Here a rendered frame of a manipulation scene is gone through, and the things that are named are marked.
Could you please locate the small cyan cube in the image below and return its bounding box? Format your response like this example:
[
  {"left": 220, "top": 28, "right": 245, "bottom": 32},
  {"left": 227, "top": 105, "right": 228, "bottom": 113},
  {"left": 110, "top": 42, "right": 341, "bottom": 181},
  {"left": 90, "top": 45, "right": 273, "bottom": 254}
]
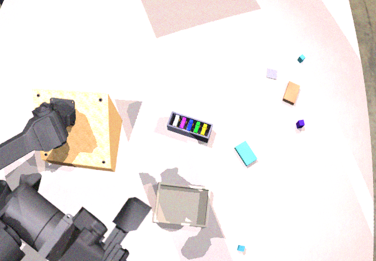
[{"left": 297, "top": 54, "right": 305, "bottom": 63}]

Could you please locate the small purple cube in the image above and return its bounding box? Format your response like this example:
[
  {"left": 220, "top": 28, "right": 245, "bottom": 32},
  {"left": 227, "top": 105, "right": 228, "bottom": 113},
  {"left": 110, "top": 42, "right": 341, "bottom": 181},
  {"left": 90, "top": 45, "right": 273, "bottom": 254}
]
[{"left": 296, "top": 120, "right": 304, "bottom": 128}]

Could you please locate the small light blue block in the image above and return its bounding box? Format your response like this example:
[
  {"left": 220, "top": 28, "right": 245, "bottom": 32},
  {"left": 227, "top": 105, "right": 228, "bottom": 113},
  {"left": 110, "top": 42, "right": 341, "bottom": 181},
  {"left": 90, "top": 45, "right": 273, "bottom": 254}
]
[{"left": 237, "top": 245, "right": 245, "bottom": 252}]

